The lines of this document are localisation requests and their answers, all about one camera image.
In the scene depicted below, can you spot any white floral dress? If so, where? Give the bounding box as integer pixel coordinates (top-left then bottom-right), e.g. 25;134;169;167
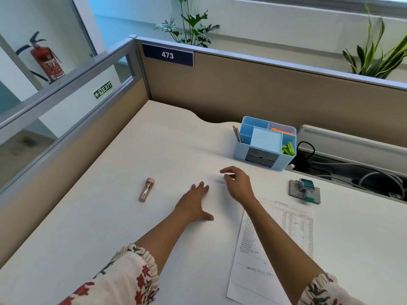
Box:
59;244;366;305

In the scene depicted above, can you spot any grey stamp pad case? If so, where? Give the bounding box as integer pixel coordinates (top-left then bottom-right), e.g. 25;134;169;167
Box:
288;179;321;205

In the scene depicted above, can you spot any leafy green plant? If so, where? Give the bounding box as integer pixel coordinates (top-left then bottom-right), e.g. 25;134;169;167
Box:
153;0;221;48

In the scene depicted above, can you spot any glass topped side partition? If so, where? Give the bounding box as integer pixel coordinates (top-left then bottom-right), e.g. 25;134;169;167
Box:
0;36;150;269

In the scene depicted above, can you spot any person's right hand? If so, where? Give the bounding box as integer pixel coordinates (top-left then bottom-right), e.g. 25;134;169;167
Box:
220;166;257;208

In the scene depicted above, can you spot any green date stamp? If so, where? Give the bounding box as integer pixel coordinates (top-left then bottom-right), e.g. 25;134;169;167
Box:
297;178;316;203

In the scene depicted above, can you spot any grey desk cable tray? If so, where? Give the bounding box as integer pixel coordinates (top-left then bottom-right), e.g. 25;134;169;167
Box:
286;146;407;204

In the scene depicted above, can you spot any blue desk organizer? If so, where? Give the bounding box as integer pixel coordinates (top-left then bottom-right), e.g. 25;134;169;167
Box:
233;116;298;171

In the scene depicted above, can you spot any person's left hand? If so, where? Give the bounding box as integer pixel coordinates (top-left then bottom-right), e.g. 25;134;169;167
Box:
173;181;215;223

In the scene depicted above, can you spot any green snake plant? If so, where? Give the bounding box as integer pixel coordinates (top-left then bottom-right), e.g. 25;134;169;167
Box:
342;3;407;80

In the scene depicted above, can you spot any black cable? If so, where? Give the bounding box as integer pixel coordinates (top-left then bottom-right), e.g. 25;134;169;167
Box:
295;141;316;172

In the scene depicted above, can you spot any clear pink lead tube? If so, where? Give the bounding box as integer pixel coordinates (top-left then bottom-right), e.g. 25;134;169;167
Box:
138;177;156;202

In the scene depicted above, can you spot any grey cable tray lid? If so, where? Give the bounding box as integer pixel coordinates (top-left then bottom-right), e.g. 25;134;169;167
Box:
297;125;407;175

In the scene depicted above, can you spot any red fire extinguisher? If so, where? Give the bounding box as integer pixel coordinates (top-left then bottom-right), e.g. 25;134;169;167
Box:
16;30;66;83

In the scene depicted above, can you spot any person's right forearm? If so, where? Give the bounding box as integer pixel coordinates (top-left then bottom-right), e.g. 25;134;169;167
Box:
244;200;328;302

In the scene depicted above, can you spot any dark blue number sign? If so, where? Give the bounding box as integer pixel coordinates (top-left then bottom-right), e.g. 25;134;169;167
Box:
141;43;195;67

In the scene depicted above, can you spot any white desk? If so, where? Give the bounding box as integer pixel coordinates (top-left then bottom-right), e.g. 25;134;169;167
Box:
0;100;407;305

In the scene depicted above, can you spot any looped grey cable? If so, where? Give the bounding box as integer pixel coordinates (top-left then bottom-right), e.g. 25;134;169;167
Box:
359;171;405;199

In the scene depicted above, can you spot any beige partition panel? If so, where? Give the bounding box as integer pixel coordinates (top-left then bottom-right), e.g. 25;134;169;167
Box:
127;35;407;148

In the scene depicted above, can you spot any person's left forearm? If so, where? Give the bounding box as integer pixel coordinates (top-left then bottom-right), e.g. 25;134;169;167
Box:
133;210;195;280

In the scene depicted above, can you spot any green exit sign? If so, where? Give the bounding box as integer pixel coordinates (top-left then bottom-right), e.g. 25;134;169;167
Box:
92;80;113;100

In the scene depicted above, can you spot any printed paper sheet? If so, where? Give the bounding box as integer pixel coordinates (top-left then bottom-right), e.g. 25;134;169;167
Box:
226;197;315;305

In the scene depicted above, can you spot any flat grey cable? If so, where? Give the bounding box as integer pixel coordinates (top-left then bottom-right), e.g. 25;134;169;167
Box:
313;161;363;169

